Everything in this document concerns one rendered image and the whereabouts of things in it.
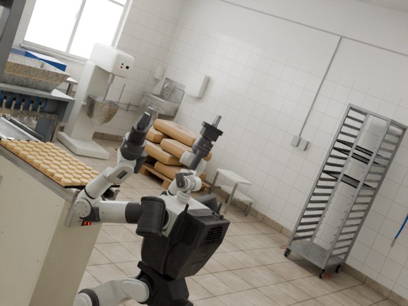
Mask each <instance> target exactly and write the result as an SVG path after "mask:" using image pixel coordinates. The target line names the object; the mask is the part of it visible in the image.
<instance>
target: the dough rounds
mask: <svg viewBox="0 0 408 306"><path fill-rule="evenodd" d="M0 144H1V145H3V146H4V147H6V148H7V149H9V150H10V151H12V152H13V153H14V154H16V155H17V156H19V157H21V158H22V159H23V160H25V161H26V162H28V163H30V164H31V165H32V166H34V167H35V168H37V169H38V170H40V171H41V172H43V173H44V174H45V175H47V176H49V177H50V178H51V179H53V180H54V181H56V182H58V183H59V184H60V185H62V186H65V185H87V184H88V183H89V182H90V181H91V180H92V179H94V178H95V177H97V176H98V175H99V174H100V173H99V172H98V171H96V170H93V168H91V167H90V166H86V164H85V163H83V162H81V161H80V160H79V159H77V158H73V156H72V155H70V154H67V152H66V151H64V150H61V148H59V147H57V146H55V145H54V144H53V143H50V142H46V143H44V142H41V141H38V142H35V141H29V142H28V141H25V140H20V141H18V140H15V139H11V140H8V139H5V138H2V139H1V141H0Z"/></svg>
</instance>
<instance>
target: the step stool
mask: <svg viewBox="0 0 408 306"><path fill-rule="evenodd" d="M216 171H217V173H216V176H215V177H214V180H213V183H212V185H211V188H210V190H209V193H208V194H211V193H212V190H213V188H220V189H223V190H224V191H226V192H227V193H228V195H227V198H226V200H225V203H227V204H226V207H225V210H224V212H223V213H224V214H226V212H227V210H228V207H229V205H230V202H231V201H232V200H235V201H240V202H249V203H250V204H249V205H248V208H247V210H246V213H245V217H247V215H248V213H249V210H250V208H251V205H252V204H253V202H254V200H252V199H251V198H249V197H247V196H246V195H245V194H243V193H241V192H240V191H238V190H237V189H236V188H237V185H238V183H240V184H244V185H251V186H252V183H251V182H249V181H248V180H246V179H244V178H243V177H241V176H239V175H238V174H236V173H235V172H233V171H227V170H224V169H217V170H216ZM219 173H221V174H223V175H224V176H226V177H228V178H229V179H231V180H232V181H234V182H235V185H234V187H232V186H224V185H219V186H216V185H215V183H216V180H217V178H218V176H219ZM233 197H235V198H233Z"/></svg>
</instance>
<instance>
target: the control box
mask: <svg viewBox="0 0 408 306"><path fill-rule="evenodd" d="M73 204H74V202H72V204H71V207H70V210H69V213H68V216H67V219H66V222H65V226H67V227H75V226H86V225H88V222H86V224H85V223H84V220H83V219H80V217H79V216H77V215H76V214H75V211H74V210H73ZM83 224H85V225H83ZM89 224H90V225H97V224H101V223H97V222H91V223H89Z"/></svg>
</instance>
